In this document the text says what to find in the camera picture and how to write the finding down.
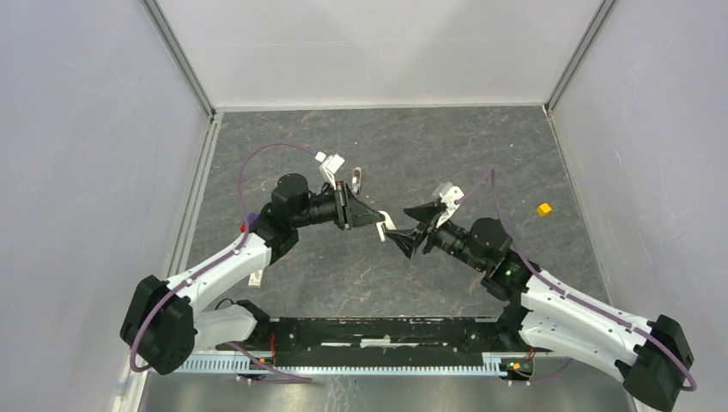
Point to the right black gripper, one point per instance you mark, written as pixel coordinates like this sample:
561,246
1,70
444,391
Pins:
430,213

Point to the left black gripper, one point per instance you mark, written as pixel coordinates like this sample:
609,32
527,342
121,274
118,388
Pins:
350,211

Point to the white plastic hook piece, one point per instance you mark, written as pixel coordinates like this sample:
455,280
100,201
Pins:
386,225

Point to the small white staples box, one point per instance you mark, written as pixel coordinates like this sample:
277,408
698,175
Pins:
255,279

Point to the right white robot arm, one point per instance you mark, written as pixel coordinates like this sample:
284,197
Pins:
651,358

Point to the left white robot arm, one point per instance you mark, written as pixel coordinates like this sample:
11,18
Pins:
167,320

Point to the purple and red block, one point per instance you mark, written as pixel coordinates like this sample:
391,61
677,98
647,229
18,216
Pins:
250,218

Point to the yellow cube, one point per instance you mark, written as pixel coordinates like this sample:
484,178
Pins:
544,209

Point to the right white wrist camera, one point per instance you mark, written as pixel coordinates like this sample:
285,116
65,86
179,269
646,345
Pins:
448,195

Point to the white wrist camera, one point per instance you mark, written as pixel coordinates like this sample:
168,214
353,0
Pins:
328,166
448,195

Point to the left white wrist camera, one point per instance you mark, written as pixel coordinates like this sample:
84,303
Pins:
328,166

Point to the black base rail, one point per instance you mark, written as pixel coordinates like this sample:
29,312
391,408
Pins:
382,342

